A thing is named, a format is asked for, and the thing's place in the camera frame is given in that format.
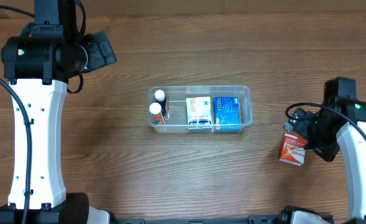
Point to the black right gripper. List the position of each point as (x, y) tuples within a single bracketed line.
[(300, 125)]

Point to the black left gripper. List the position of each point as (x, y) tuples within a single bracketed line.
[(99, 52)]

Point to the red and white medicine box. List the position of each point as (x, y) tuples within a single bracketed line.
[(292, 149)]

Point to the dark bottle with white cap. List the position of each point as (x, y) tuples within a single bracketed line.
[(161, 98)]

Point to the orange tube with white cap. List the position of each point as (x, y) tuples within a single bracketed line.
[(155, 110)]

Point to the blue medicine box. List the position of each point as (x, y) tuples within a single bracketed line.
[(227, 114)]

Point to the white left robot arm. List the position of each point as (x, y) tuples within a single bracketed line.
[(38, 65)]

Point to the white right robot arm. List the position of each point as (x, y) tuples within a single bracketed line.
[(339, 125)]

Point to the clear plastic container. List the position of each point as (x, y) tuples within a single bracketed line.
[(176, 120)]

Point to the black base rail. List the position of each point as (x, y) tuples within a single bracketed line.
[(283, 217)]

